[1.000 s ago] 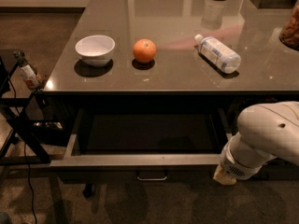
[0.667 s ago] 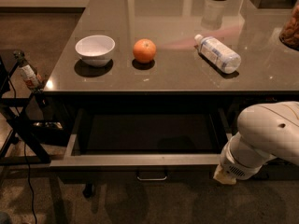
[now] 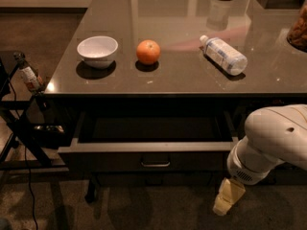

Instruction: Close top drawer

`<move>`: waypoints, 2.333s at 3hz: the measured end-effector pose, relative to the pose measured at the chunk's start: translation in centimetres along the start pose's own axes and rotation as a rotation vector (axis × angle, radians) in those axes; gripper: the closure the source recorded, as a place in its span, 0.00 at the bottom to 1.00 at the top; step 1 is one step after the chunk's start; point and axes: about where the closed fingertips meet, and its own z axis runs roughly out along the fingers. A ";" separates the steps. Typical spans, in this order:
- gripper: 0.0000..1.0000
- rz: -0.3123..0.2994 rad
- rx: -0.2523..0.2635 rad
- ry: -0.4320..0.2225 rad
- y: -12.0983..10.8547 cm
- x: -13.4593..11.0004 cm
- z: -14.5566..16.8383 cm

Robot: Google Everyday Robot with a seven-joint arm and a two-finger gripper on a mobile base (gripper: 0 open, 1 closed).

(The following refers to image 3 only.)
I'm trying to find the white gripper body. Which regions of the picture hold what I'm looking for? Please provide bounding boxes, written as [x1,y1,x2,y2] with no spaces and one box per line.
[226,136,284,185]

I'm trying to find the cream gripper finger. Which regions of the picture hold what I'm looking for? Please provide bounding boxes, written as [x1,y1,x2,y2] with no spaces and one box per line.
[213,178,246,216]

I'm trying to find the dark top drawer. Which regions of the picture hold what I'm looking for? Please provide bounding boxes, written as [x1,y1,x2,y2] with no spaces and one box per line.
[59,112,237,173]

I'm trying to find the dark drawer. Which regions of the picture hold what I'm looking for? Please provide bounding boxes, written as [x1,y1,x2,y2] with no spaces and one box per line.
[59,112,237,173]
[92,171,222,187]

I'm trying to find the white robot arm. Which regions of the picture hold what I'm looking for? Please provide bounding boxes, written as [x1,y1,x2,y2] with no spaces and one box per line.
[213,104,307,216]

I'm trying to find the dark bottom drawer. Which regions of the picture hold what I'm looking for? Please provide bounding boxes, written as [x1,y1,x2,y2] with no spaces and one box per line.
[92,171,222,187]

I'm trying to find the clear plastic water bottle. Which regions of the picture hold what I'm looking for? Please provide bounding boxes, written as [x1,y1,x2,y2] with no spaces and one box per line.
[200,35,248,76]

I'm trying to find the snack bag on table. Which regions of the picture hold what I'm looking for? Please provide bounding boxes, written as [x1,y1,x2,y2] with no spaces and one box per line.
[287,0,307,52]

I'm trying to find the orange fruit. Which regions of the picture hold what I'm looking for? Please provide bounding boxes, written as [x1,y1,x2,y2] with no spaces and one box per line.
[136,40,160,65]

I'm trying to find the white ceramic bowl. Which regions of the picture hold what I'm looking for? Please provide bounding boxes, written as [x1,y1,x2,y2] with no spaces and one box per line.
[77,35,118,69]

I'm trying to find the brown glass bottle with label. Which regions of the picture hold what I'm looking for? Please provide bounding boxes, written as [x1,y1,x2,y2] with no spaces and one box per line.
[13,52,44,95]

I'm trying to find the black cable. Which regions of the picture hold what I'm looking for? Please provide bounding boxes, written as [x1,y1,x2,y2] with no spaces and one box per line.
[9,80,39,230]

